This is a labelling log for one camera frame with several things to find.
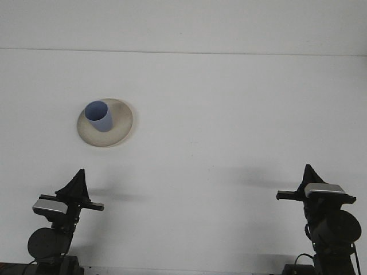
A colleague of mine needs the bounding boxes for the pale blue cup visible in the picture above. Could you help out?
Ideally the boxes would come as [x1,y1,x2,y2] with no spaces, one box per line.
[84,100,114,133]

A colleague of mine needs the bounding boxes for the pale round plate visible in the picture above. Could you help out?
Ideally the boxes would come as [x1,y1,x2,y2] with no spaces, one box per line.
[76,97,134,148]

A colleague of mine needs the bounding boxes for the dark brown base panel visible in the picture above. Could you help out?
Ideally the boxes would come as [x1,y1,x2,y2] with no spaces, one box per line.
[0,261,37,275]

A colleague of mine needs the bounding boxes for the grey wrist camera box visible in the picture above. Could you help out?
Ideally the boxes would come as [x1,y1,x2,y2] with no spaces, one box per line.
[32,198,69,215]
[304,183,345,198]

